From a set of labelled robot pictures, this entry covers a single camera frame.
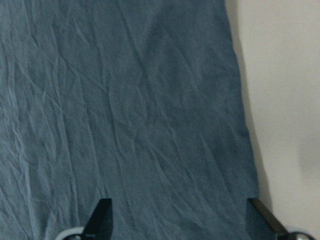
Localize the black t-shirt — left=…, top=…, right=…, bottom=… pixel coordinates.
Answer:
left=0, top=0, right=259, bottom=240

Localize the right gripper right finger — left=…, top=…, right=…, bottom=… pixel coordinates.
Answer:
left=245, top=198, right=289, bottom=240

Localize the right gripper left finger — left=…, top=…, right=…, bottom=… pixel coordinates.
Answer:
left=81, top=198, right=113, bottom=240

